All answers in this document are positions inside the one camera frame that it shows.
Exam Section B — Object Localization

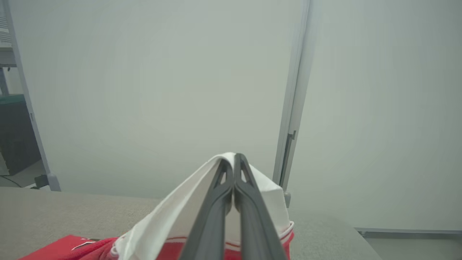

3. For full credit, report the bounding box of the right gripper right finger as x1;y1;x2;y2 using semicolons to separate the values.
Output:
234;153;288;260

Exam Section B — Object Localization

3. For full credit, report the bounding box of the teal desk top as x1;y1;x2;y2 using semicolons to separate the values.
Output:
0;94;26;106

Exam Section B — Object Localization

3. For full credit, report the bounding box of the dark cabinet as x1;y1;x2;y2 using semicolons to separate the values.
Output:
0;103;42;176

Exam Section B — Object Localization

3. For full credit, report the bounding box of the red number 23 jersey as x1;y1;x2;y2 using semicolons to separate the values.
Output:
20;152;295;260

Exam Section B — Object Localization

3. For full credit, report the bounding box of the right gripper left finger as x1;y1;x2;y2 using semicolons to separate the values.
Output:
179;159;234;260

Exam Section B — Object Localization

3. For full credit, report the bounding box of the wide white partition panel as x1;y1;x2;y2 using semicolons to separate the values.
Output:
4;0;311;200

